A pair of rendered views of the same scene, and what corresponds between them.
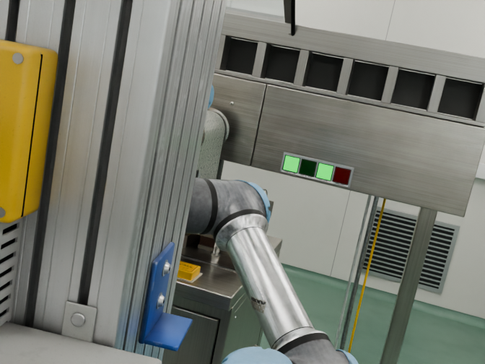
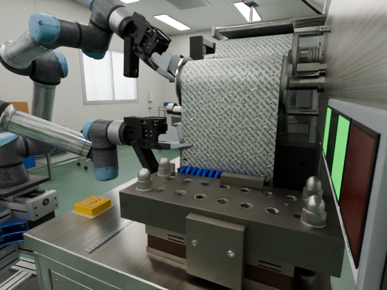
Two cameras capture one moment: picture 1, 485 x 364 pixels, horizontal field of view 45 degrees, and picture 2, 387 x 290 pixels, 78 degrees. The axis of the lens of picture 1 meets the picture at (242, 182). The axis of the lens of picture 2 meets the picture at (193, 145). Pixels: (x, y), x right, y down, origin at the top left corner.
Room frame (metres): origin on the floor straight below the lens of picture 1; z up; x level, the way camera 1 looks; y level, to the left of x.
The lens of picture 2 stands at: (1.92, -0.45, 1.23)
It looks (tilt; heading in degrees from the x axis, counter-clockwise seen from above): 12 degrees down; 101
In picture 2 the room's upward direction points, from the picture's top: straight up
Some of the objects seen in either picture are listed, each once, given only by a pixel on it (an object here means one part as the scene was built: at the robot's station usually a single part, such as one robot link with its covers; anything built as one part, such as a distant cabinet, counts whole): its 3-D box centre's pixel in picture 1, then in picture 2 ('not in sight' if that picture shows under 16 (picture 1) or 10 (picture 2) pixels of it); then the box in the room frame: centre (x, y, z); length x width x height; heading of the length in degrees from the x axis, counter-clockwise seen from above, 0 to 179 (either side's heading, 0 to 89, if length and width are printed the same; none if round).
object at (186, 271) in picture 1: (184, 270); (93, 205); (1.51, 0.11, 0.91); 0.07 x 0.07 x 0.02; 76
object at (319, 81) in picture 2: not in sight; (306, 83); (2.06, 0.14, 1.25); 0.07 x 0.04 x 0.04; 166
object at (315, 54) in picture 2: not in sight; (309, 57); (2.12, 0.39, 1.34); 0.07 x 0.07 x 0.07; 76
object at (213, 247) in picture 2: not in sight; (213, 251); (1.88, -0.10, 0.97); 0.10 x 0.03 x 0.11; 166
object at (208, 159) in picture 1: (206, 175); (224, 141); (1.88, 0.12, 1.11); 0.23 x 0.01 x 0.18; 166
